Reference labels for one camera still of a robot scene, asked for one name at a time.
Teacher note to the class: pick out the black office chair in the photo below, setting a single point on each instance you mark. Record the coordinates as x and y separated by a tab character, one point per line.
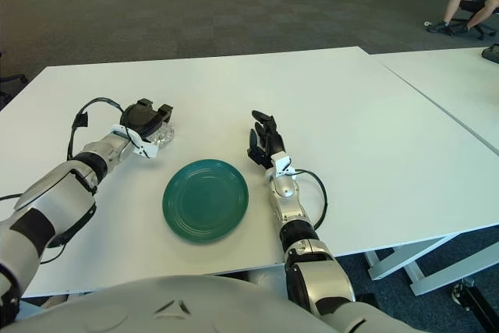
11	78

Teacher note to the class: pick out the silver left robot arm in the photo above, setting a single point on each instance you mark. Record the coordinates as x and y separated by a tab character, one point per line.
58	196

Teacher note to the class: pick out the clear glass cup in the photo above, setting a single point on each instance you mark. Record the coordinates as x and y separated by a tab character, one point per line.
165	136

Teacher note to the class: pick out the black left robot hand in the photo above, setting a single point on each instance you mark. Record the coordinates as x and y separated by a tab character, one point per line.
140	118

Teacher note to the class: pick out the white metal table frame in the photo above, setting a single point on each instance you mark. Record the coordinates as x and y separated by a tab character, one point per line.
429	276

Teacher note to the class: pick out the black wheeled stand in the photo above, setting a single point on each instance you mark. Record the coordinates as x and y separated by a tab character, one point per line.
473	300

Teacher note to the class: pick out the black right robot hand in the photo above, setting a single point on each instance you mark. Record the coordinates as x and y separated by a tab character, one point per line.
269	144

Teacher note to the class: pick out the grey robot torso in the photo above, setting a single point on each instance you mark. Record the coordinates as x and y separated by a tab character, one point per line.
195	305

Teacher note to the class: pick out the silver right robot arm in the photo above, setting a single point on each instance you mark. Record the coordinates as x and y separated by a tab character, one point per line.
319	270

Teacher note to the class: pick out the black chair under person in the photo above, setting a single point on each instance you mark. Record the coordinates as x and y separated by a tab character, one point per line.
473	6

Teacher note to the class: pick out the black device on table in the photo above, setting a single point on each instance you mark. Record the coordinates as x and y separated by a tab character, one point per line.
492	54

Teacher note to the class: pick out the green ceramic plate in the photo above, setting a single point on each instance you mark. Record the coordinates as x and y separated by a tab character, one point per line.
205	202

